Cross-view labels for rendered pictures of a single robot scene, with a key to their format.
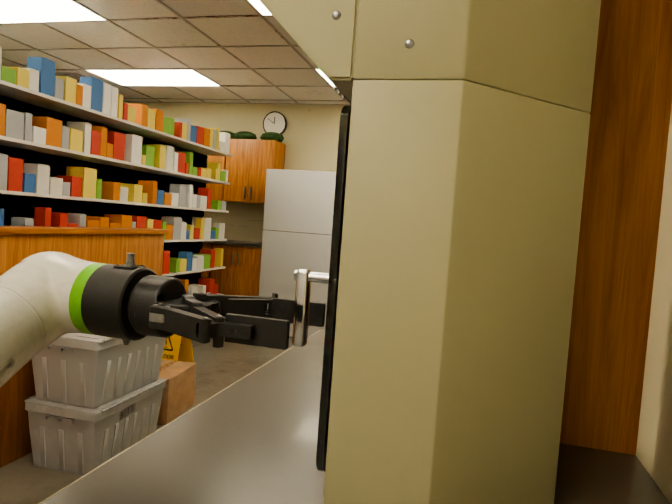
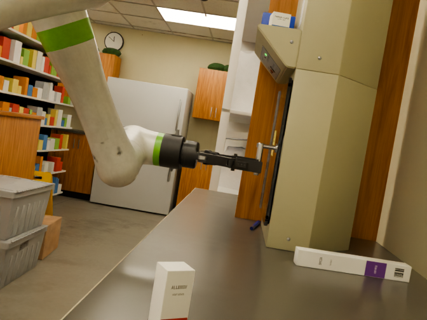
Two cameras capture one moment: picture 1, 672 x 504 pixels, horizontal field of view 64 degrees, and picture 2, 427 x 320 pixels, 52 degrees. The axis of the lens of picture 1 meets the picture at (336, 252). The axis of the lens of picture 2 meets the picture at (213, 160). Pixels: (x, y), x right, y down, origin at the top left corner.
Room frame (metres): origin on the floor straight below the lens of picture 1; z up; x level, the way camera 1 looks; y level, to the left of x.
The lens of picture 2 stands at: (-0.53, 0.38, 1.20)
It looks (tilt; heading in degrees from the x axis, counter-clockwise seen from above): 3 degrees down; 349
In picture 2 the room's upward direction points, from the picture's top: 9 degrees clockwise
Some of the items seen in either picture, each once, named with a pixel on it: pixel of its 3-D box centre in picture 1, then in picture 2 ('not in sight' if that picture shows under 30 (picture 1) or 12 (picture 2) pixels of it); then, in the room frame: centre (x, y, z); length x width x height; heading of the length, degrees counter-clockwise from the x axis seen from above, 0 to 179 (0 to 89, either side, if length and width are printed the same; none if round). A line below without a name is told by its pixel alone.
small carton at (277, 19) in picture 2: not in sight; (278, 25); (0.68, 0.02, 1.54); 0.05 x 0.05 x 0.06; 84
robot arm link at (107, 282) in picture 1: (126, 299); (173, 150); (0.68, 0.26, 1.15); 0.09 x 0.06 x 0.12; 165
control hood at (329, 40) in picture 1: (340, 74); (272, 57); (0.72, 0.01, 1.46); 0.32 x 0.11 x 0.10; 166
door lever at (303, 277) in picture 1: (315, 307); (264, 159); (0.61, 0.02, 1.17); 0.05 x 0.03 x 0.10; 75
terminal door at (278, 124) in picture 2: (361, 280); (274, 151); (0.71, -0.04, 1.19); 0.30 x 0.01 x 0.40; 165
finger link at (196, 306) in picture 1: (201, 319); (218, 160); (0.60, 0.15, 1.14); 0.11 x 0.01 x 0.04; 34
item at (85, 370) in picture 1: (103, 356); (6, 205); (2.73, 1.16, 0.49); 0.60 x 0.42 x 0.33; 166
